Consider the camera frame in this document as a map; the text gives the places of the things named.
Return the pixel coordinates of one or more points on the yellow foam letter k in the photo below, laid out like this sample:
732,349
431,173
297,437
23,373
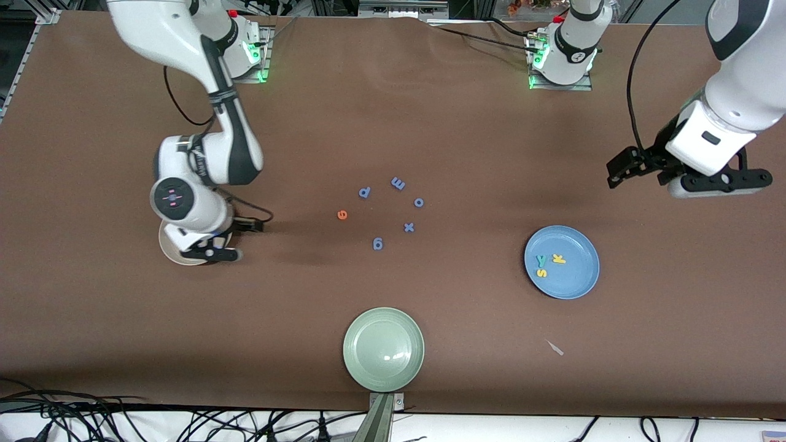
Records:
557,258

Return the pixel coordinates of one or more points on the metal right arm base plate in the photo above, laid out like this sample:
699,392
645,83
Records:
265,61

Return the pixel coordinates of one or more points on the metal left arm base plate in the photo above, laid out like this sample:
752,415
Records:
583,87

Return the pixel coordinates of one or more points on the grey metal camera post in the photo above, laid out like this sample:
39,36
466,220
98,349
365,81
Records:
382,423

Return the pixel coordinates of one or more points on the teal foam letter y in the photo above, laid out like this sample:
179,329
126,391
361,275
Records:
541,261

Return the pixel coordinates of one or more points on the beige round plate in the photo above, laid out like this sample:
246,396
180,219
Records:
169,248

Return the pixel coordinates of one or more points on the small clear tape scrap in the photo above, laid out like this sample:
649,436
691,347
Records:
556,348

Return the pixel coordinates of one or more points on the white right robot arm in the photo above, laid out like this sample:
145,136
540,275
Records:
159,31

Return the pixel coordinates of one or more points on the blue round plate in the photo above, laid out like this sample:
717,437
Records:
577,279

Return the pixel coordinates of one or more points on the dark background frame rack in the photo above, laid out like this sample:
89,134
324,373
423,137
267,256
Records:
399,7

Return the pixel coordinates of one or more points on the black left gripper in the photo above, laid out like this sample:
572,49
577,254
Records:
652,159

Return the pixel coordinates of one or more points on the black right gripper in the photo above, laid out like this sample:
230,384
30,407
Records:
241,225

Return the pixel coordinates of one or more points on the light green round plate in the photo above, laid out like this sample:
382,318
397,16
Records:
384,350

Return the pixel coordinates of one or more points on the blue foam letter m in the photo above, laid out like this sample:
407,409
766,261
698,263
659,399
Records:
398,183

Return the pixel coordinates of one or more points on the brown table cover sheet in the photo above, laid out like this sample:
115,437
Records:
675,307

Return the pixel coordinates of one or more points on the orange background object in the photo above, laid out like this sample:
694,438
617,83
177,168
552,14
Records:
525,6

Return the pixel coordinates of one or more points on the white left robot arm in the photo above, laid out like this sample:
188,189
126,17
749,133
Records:
737,92

